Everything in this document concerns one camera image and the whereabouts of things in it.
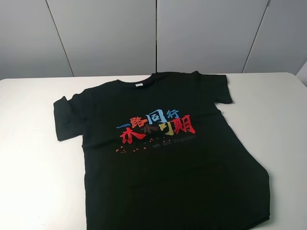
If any black printed t-shirt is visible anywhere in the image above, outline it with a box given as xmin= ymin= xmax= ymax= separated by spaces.
xmin=54 ymin=71 xmax=270 ymax=230

